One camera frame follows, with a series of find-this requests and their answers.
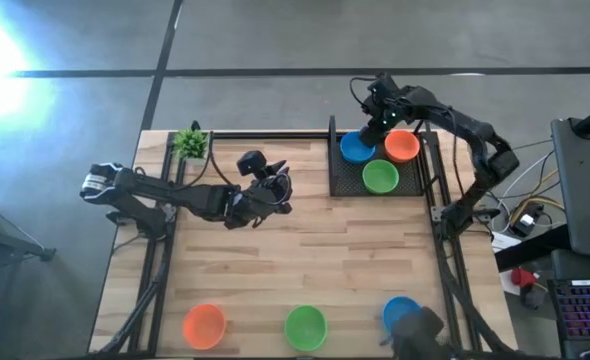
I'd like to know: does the black power adapter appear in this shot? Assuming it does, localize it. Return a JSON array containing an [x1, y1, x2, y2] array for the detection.
[[508, 203, 544, 238]]

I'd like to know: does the small green plastic bowl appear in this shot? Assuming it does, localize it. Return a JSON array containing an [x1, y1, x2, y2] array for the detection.
[[283, 305, 329, 352], [361, 158, 401, 196]]

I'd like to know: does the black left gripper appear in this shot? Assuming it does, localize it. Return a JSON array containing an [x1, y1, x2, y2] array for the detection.
[[223, 159, 294, 231]]

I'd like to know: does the small blue plastic bowl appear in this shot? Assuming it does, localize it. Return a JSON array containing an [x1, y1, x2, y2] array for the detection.
[[381, 295, 422, 334], [339, 130, 378, 166]]

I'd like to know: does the black aluminium frame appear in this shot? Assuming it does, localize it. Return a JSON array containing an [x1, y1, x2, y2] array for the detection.
[[97, 130, 516, 359]]

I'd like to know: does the small red object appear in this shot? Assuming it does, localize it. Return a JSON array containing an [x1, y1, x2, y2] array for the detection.
[[509, 266, 540, 290]]

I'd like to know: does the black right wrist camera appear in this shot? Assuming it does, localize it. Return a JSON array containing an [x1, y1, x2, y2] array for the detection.
[[367, 73, 402, 101]]

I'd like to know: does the green plant in white pot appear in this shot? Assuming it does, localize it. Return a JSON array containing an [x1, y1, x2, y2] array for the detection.
[[172, 128, 211, 166]]

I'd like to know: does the black perforated metal tray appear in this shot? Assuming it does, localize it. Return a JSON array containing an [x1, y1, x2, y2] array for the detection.
[[327, 115, 425, 198]]

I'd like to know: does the black metal stand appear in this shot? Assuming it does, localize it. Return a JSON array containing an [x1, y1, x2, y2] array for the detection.
[[0, 198, 58, 265]]

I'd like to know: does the small orange plastic bowl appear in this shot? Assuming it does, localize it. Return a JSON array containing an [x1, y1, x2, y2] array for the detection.
[[384, 129, 422, 165], [182, 303, 228, 351]]

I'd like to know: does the yellow cable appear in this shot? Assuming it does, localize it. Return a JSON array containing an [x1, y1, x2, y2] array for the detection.
[[508, 168, 561, 224]]

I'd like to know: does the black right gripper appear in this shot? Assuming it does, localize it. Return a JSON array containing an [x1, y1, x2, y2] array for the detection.
[[359, 92, 416, 149]]

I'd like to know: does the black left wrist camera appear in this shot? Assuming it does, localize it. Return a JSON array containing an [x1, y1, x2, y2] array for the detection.
[[236, 149, 269, 177]]

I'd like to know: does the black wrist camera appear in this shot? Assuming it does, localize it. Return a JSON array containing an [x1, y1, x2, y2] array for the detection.
[[367, 73, 402, 101], [236, 149, 269, 177]]

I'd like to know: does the black bar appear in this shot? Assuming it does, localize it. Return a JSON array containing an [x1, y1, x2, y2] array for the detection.
[[493, 225, 574, 274]]

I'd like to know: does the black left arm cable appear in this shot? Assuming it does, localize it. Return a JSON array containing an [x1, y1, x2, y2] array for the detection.
[[174, 130, 236, 192]]

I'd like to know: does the white paper sheet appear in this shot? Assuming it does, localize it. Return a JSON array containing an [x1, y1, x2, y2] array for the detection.
[[490, 230, 524, 255], [498, 268, 525, 297]]

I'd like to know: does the black laptop with backlit keyboard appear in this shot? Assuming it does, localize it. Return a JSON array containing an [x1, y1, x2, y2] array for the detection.
[[546, 248, 590, 360]]

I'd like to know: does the grey cable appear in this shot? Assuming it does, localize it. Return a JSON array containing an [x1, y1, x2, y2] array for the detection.
[[512, 138, 555, 152]]

